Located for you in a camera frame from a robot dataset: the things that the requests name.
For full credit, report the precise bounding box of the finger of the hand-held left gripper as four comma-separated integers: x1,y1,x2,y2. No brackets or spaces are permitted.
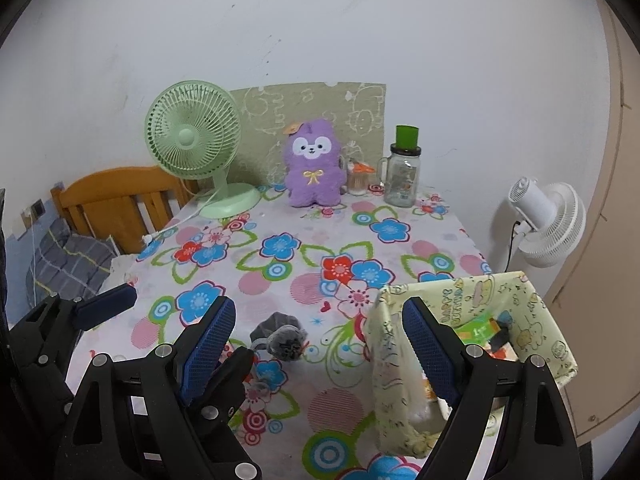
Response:
9,284,139,413
191,346,264,480

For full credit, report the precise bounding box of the yellow-green printed fabric basket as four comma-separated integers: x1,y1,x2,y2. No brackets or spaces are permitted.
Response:
363,270,579,459

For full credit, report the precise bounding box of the small colourful packet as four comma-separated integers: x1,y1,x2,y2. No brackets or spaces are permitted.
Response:
459,311,518,362

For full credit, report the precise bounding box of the black fan cable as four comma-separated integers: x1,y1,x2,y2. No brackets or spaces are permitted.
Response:
501,219,527,274

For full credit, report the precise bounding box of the green plastic cup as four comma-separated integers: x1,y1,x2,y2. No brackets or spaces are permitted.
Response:
395,124,421,151

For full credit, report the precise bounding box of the beige door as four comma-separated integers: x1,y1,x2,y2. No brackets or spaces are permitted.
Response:
542,0,640,448

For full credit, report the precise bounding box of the wall socket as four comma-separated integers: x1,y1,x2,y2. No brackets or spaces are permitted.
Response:
19,199,45,233

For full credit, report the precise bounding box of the green desk fan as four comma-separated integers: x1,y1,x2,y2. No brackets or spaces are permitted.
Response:
144,79,262,220

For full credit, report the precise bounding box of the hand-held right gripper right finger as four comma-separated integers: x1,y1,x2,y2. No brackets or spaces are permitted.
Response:
401,296,587,480

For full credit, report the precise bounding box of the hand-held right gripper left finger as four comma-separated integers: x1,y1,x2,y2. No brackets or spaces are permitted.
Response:
57,295,237,480

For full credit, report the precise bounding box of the glass jar with black lid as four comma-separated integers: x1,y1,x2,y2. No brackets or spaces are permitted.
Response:
376,143,423,209

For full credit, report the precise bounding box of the floral tablecloth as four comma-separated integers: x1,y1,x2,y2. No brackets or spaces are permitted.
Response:
65,182,493,480

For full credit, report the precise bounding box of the grey plaid pillow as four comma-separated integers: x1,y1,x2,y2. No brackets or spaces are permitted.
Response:
25,217,119,306

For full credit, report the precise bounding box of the white fan cable with plug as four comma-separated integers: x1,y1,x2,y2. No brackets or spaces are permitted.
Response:
141,192,221,247

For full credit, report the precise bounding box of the white fan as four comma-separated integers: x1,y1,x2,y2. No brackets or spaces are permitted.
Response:
508,175,587,269

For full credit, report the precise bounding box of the purple plush toy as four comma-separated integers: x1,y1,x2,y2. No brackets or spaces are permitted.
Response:
283,117,349,209

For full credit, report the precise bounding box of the green patterned foam mat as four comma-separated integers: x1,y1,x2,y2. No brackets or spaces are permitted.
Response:
229,81,389,196

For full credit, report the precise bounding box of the grey sock bundle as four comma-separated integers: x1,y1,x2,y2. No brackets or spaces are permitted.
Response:
249,311,307,362

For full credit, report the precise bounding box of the small jar with orange lid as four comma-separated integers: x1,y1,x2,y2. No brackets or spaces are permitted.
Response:
345,157,377,197

